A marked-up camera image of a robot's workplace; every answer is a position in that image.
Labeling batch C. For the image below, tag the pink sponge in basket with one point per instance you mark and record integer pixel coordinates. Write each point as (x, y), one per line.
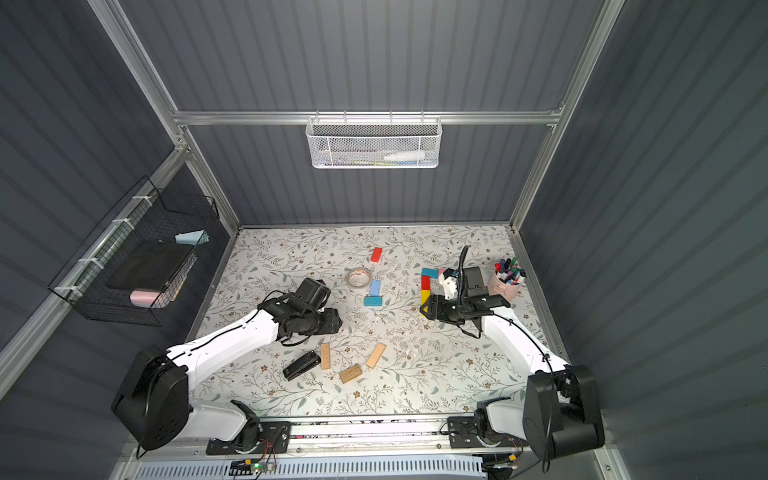
(144, 298)

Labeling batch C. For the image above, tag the light blue block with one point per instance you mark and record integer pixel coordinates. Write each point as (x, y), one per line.
(375, 288)

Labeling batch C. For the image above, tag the yellow block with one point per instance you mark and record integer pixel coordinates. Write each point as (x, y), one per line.
(425, 296)

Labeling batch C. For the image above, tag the teal block small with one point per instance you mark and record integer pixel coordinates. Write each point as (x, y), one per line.
(429, 273)

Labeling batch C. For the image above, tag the black stapler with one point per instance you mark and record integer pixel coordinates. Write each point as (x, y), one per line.
(301, 365)

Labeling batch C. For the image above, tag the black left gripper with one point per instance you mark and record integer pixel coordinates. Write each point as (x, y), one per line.
(330, 321)

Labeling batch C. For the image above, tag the light blue sponge in basket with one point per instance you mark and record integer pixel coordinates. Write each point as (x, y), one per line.
(192, 238)

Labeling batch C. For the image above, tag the white tape roll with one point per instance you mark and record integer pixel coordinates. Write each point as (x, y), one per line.
(359, 278)

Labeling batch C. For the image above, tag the light wooden block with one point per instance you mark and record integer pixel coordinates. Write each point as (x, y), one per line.
(325, 356)

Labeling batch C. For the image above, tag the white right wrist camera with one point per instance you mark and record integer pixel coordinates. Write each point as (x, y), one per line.
(448, 280)

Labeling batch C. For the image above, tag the black wire wall basket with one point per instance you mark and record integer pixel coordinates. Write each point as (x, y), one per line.
(159, 214)

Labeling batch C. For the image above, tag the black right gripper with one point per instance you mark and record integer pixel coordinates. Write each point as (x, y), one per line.
(437, 309)

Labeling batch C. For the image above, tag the light wooden block slanted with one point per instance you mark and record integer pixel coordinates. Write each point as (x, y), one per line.
(375, 356)

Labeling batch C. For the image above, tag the white wire mesh basket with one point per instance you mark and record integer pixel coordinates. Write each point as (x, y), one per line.
(348, 145)

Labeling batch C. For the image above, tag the pink cup of markers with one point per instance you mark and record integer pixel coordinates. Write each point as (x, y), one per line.
(508, 278)

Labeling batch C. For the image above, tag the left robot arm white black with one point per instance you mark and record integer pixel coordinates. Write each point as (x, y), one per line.
(155, 401)

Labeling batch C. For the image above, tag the black pad in basket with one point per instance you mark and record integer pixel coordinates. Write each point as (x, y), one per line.
(151, 265)

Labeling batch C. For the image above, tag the white bottle in basket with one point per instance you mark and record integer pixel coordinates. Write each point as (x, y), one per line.
(406, 157)

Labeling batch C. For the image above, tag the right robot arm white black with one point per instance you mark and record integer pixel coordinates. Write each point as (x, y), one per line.
(560, 413)

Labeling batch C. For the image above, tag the dark wooden block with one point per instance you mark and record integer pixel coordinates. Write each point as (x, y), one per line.
(350, 373)

